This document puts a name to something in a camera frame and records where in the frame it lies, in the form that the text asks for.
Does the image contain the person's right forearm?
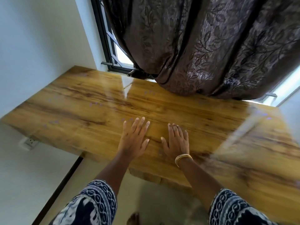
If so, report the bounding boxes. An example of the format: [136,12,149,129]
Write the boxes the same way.
[178,157,224,211]

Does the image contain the gold bangles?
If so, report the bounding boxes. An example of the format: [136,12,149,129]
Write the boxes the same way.
[174,153,193,168]

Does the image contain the person's left hand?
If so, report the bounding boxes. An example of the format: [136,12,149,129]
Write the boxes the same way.
[117,116,151,160]

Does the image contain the black framed window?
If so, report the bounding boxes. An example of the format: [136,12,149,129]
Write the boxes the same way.
[90,0,300,108]

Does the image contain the person's left foot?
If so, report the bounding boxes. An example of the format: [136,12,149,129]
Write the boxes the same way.
[126,212,141,225]

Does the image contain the person's left forearm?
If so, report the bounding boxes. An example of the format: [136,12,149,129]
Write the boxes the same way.
[93,151,132,193]

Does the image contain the wooden table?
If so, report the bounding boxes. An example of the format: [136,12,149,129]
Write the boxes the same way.
[0,65,300,225]

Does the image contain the blue white patterned top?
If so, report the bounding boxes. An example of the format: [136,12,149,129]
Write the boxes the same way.
[49,180,282,225]

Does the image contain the brown leaf-patterned curtain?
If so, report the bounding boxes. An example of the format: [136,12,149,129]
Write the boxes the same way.
[101,0,300,100]

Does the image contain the white wall socket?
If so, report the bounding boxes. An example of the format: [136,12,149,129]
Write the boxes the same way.
[18,136,39,151]

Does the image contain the person's right hand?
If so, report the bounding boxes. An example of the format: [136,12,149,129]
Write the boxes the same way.
[160,123,190,162]

